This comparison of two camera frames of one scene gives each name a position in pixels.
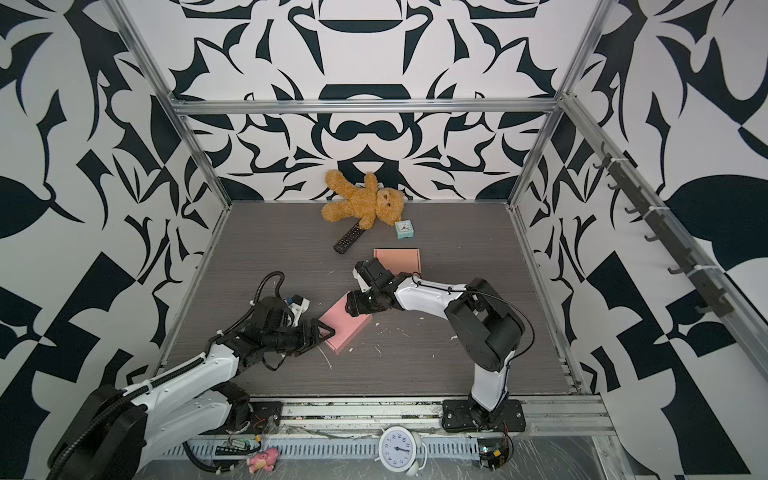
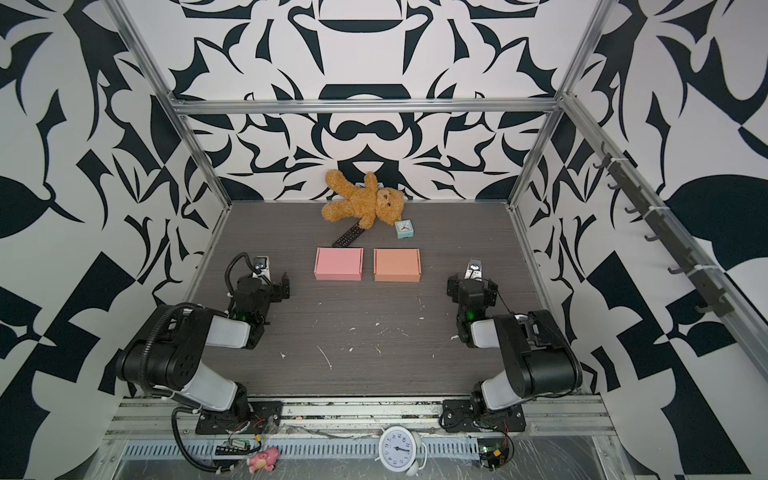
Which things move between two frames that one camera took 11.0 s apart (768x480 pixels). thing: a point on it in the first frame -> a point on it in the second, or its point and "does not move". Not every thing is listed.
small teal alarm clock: x=404 y=229 does not move
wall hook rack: x=662 y=229 does not move
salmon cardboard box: x=399 y=260 does not move
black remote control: x=349 y=238 does not move
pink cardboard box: x=345 y=325 -> x=339 y=264
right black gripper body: x=365 y=303 -> x=456 y=285
